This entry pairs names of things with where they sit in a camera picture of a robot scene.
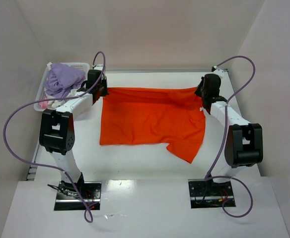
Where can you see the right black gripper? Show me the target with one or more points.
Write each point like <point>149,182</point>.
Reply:
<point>200,89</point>

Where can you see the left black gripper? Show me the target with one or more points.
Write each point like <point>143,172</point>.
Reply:
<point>102,89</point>

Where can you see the orange t shirt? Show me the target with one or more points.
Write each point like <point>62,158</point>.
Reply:
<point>135,116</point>

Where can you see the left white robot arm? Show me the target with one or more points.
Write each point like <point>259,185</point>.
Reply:
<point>57,128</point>

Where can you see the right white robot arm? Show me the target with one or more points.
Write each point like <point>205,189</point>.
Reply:
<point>242,143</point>

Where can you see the white plastic laundry basket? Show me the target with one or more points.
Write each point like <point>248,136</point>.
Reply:
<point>41,96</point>

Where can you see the white t shirt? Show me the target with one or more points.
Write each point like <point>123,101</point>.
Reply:
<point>53,104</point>

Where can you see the purple t shirt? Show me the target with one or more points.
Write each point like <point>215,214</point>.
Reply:
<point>62,78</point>

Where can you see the pink cloth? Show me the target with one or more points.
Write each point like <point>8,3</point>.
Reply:
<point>44,104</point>

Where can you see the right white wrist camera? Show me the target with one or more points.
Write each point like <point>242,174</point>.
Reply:
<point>218,71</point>

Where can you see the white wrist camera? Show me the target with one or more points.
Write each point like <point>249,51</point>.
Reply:
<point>98,67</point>
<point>218,71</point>

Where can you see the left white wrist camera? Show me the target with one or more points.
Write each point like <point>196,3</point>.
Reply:
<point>98,67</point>

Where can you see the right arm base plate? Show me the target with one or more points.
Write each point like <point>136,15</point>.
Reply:
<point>199,196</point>

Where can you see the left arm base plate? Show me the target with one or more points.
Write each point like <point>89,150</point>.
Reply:
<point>67,198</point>

